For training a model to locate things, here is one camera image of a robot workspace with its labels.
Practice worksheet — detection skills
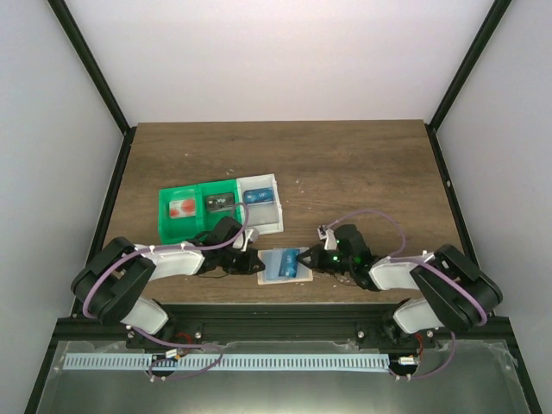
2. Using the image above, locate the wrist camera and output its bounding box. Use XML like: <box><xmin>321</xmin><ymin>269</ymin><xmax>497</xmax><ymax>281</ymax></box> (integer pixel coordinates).
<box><xmin>317</xmin><ymin>225</ymin><xmax>337</xmax><ymax>250</ymax></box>
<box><xmin>232</xmin><ymin>228</ymin><xmax>259</xmax><ymax>252</ymax></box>

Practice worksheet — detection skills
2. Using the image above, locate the light blue slotted strip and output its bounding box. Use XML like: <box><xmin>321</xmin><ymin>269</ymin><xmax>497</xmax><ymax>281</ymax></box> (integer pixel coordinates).
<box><xmin>63</xmin><ymin>353</ymin><xmax>390</xmax><ymax>373</ymax></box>

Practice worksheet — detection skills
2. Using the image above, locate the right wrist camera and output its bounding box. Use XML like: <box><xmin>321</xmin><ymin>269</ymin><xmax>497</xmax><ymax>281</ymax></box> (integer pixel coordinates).
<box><xmin>317</xmin><ymin>225</ymin><xmax>337</xmax><ymax>250</ymax></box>

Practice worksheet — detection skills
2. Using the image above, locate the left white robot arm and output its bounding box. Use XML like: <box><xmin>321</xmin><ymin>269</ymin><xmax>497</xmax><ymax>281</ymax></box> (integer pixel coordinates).
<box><xmin>71</xmin><ymin>216</ymin><xmax>265</xmax><ymax>348</ymax></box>

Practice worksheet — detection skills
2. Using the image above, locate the left black frame post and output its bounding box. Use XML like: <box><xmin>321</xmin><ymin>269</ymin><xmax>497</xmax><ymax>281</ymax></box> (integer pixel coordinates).
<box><xmin>46</xmin><ymin>0</ymin><xmax>132</xmax><ymax>133</ymax></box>

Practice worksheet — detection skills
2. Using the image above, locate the beige card holder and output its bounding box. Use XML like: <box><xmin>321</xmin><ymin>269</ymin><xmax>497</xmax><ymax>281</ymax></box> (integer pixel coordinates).
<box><xmin>257</xmin><ymin>248</ymin><xmax>313</xmax><ymax>285</ymax></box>

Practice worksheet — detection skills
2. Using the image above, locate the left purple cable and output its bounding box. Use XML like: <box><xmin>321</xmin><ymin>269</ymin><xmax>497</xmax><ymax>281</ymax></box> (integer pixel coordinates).
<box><xmin>81</xmin><ymin>202</ymin><xmax>250</xmax><ymax>382</ymax></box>

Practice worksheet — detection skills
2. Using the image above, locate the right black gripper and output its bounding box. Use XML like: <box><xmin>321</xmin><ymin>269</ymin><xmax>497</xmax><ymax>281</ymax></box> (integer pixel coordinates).
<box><xmin>297</xmin><ymin>244</ymin><xmax>354</xmax><ymax>275</ymax></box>

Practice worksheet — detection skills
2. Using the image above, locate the blue vip card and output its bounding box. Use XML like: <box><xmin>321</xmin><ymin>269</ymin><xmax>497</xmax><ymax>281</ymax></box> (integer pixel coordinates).
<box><xmin>242</xmin><ymin>187</ymin><xmax>275</xmax><ymax>205</ymax></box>
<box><xmin>269</xmin><ymin>248</ymin><xmax>300</xmax><ymax>280</ymax></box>

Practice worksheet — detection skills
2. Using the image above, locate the black frame post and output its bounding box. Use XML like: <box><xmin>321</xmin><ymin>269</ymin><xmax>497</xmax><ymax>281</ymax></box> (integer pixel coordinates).
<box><xmin>46</xmin><ymin>0</ymin><xmax>132</xmax><ymax>133</ymax></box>
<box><xmin>430</xmin><ymin>0</ymin><xmax>514</xmax><ymax>128</ymax></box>

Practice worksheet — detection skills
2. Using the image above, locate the red white card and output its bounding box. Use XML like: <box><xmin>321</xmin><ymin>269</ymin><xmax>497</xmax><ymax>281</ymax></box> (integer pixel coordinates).
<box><xmin>168</xmin><ymin>198</ymin><xmax>197</xmax><ymax>219</ymax></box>

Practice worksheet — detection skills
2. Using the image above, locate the green plastic bin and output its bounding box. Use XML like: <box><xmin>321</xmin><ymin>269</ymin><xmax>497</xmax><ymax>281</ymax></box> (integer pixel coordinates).
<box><xmin>158</xmin><ymin>185</ymin><xmax>204</xmax><ymax>244</ymax></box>
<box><xmin>197</xmin><ymin>179</ymin><xmax>240</xmax><ymax>230</ymax></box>

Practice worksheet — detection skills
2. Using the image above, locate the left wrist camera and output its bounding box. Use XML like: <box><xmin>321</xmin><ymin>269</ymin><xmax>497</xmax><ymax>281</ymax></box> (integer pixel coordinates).
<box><xmin>232</xmin><ymin>228</ymin><xmax>259</xmax><ymax>252</ymax></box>

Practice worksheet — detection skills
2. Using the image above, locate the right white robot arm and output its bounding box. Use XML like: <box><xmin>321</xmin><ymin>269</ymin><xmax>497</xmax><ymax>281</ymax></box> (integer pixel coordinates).
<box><xmin>297</xmin><ymin>224</ymin><xmax>503</xmax><ymax>348</ymax></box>

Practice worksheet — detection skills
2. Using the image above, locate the black vip card in bin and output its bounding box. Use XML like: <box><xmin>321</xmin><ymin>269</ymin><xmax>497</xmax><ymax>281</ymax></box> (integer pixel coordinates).
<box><xmin>204</xmin><ymin>192</ymin><xmax>235</xmax><ymax>213</ymax></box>

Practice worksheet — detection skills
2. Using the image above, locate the white plastic bin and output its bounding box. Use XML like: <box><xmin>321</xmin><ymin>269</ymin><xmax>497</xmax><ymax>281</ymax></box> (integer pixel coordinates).
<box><xmin>236</xmin><ymin>173</ymin><xmax>284</xmax><ymax>235</ymax></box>

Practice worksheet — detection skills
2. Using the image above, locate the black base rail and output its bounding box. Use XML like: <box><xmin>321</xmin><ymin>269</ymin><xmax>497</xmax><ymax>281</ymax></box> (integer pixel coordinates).
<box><xmin>51</xmin><ymin>304</ymin><xmax>517</xmax><ymax>351</ymax></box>

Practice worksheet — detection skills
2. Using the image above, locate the right black frame post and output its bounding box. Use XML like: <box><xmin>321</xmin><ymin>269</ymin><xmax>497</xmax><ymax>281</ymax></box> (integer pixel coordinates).
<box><xmin>430</xmin><ymin>0</ymin><xmax>514</xmax><ymax>128</ymax></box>

